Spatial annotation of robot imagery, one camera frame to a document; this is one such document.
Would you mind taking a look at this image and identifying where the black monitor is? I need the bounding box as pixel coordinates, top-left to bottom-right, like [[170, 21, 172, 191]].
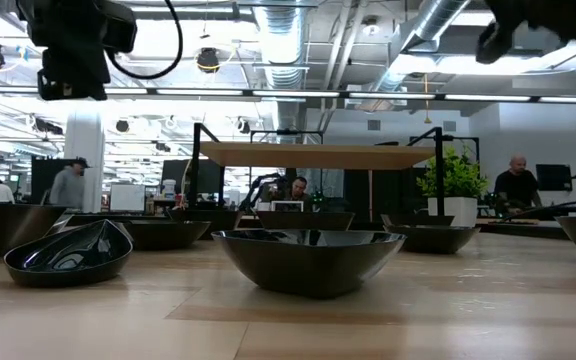
[[161, 159, 224, 195], [535, 163, 574, 193]]

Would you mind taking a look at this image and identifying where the green plant in white pot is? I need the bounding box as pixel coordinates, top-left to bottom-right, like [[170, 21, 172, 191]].
[[415, 144, 489, 229]]

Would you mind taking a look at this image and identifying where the long ceiling light strip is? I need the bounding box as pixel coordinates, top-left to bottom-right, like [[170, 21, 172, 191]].
[[0, 85, 576, 105]]

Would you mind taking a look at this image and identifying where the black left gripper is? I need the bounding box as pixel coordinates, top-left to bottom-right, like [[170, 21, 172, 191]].
[[16, 0, 139, 101]]

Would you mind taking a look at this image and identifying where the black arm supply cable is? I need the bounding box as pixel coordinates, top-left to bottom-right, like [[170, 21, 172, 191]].
[[500, 197, 576, 224]]

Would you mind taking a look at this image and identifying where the wooden shelf with black legs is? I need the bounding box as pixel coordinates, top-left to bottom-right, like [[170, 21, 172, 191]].
[[187, 122, 447, 217]]

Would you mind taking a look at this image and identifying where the silver ventilation duct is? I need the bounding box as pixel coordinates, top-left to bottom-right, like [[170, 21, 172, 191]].
[[367, 0, 472, 96], [253, 0, 310, 132]]

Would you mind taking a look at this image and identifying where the white column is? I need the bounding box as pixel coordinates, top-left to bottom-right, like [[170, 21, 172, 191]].
[[63, 110, 106, 214]]

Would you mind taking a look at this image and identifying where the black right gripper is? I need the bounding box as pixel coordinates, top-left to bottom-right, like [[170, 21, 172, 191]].
[[475, 0, 576, 66]]

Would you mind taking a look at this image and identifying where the black leaf mini plate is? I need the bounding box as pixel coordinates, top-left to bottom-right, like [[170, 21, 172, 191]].
[[211, 228, 407, 300], [117, 219, 213, 252], [383, 224, 482, 255]]

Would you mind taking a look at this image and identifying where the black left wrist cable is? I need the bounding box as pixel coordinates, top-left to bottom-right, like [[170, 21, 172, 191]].
[[105, 0, 185, 81]]

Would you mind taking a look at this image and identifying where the whiteboard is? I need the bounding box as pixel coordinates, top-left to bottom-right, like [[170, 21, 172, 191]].
[[109, 182, 147, 213]]

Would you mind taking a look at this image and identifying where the black teardrop mini plate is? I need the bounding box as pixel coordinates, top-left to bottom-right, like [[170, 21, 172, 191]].
[[2, 218, 134, 289]]

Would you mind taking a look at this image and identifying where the black partition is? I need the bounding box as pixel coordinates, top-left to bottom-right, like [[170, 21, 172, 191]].
[[31, 157, 69, 206]]

